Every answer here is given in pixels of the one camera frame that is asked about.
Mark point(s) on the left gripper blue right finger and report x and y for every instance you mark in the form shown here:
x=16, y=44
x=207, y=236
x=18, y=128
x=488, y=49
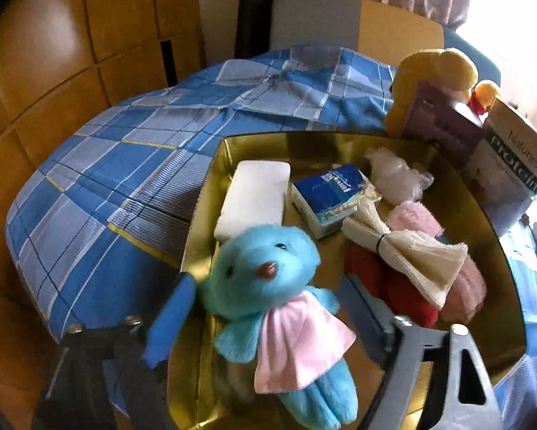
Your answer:
x=372, y=319

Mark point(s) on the blue plaid bed sheet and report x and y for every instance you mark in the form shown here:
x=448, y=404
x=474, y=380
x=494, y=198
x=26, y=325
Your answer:
x=132, y=197

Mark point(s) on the blue tissue pack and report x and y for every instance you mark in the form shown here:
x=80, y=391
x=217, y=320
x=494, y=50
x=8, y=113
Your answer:
x=324, y=201

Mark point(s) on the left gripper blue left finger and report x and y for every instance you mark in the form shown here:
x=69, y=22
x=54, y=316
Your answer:
x=162, y=334

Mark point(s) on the gold metal tray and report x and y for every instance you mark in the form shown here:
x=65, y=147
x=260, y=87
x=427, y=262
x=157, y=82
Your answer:
x=403, y=329

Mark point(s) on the multicolour headboard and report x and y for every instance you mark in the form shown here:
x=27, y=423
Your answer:
x=383, y=32

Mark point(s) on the teal bear plush pink dress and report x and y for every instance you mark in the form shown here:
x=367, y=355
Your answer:
x=281, y=335

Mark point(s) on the pink towel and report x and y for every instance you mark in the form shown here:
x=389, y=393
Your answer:
x=465, y=298

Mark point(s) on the maroon box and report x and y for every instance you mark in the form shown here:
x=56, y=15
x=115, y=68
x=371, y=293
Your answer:
x=449, y=125

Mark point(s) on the white sponge block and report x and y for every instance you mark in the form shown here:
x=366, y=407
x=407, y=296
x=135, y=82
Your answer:
x=256, y=196

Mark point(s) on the beige cloth bundle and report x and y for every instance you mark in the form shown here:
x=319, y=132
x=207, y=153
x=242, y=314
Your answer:
x=430, y=265

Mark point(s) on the red plush sock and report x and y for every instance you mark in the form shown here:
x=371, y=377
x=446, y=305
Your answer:
x=389, y=285

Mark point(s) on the clear plastic bag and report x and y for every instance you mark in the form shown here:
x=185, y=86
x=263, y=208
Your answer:
x=394, y=179

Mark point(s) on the white protein powder can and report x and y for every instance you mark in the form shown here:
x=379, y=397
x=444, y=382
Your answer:
x=502, y=170

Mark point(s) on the yellow bear plush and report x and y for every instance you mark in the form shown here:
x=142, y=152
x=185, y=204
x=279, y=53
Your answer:
x=448, y=70

